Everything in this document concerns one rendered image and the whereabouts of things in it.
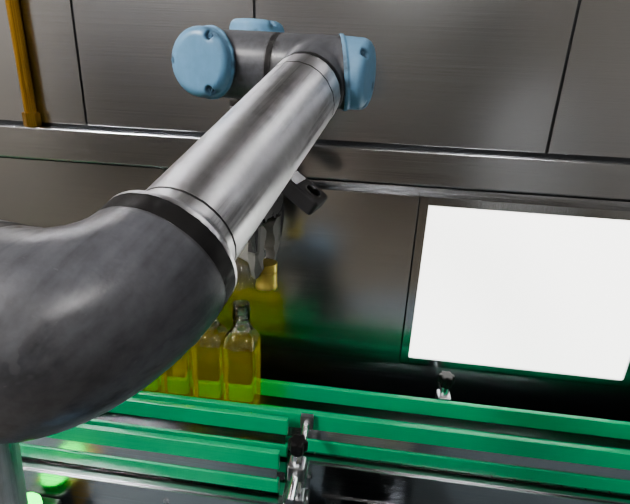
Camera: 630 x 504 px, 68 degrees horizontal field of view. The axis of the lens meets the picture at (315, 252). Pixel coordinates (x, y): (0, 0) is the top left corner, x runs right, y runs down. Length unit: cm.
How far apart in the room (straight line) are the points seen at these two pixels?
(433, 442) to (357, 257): 34
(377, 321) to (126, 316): 71
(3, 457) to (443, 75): 74
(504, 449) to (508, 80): 60
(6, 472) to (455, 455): 68
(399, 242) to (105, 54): 62
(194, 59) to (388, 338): 62
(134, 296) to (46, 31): 81
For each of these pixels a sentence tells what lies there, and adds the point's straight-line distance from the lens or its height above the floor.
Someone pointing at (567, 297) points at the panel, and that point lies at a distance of 95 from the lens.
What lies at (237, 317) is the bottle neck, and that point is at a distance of 79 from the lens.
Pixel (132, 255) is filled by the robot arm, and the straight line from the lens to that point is 25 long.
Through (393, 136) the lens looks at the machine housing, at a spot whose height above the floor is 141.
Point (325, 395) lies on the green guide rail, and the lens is 90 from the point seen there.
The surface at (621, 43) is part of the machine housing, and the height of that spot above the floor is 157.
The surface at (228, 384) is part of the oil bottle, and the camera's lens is 86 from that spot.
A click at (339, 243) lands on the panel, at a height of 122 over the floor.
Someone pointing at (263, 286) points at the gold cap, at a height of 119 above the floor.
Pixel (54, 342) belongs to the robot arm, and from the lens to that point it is 24.
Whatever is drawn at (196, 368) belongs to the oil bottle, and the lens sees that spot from 86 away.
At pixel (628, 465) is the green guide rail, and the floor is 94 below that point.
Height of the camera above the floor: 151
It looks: 21 degrees down
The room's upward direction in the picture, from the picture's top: 3 degrees clockwise
